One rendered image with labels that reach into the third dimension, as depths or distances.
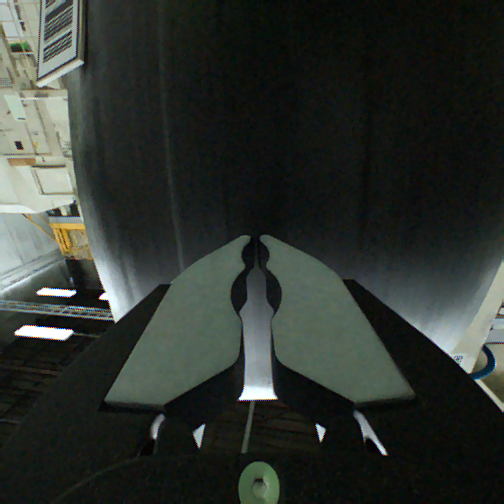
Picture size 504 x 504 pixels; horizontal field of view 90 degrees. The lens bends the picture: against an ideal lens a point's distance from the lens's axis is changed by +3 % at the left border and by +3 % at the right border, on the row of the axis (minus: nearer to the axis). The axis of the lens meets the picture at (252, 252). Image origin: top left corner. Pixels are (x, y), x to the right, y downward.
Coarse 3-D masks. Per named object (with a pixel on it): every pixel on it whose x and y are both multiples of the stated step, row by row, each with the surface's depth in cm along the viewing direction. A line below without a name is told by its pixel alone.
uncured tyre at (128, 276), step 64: (128, 0) 13; (192, 0) 12; (256, 0) 12; (320, 0) 12; (384, 0) 12; (448, 0) 12; (128, 64) 12; (192, 64) 12; (256, 64) 12; (320, 64) 12; (384, 64) 12; (448, 64) 12; (128, 128) 13; (192, 128) 12; (256, 128) 12; (320, 128) 12; (384, 128) 12; (448, 128) 12; (128, 192) 13; (192, 192) 13; (256, 192) 13; (320, 192) 13; (384, 192) 13; (448, 192) 13; (128, 256) 15; (192, 256) 14; (256, 256) 14; (320, 256) 14; (384, 256) 14; (448, 256) 14; (256, 320) 16; (448, 320) 16; (256, 384) 21
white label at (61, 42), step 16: (48, 0) 15; (64, 0) 14; (80, 0) 14; (48, 16) 15; (64, 16) 14; (80, 16) 13; (48, 32) 15; (64, 32) 14; (80, 32) 13; (48, 48) 14; (64, 48) 14; (80, 48) 13; (48, 64) 14; (64, 64) 14; (80, 64) 13; (48, 80) 14
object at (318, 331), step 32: (288, 256) 10; (288, 288) 8; (320, 288) 8; (288, 320) 7; (320, 320) 7; (352, 320) 7; (288, 352) 6; (320, 352) 6; (352, 352) 6; (384, 352) 6; (288, 384) 6; (320, 384) 5; (352, 384) 5; (384, 384) 5; (320, 416) 6
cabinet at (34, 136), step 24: (24, 48) 316; (0, 72) 322; (24, 72) 317; (0, 96) 334; (0, 120) 348; (24, 120) 342; (48, 120) 346; (0, 144) 363; (24, 144) 356; (48, 144) 351
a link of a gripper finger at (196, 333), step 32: (224, 256) 10; (192, 288) 8; (224, 288) 8; (160, 320) 7; (192, 320) 7; (224, 320) 7; (160, 352) 6; (192, 352) 6; (224, 352) 6; (128, 384) 5; (160, 384) 5; (192, 384) 5; (224, 384) 6; (192, 416) 6
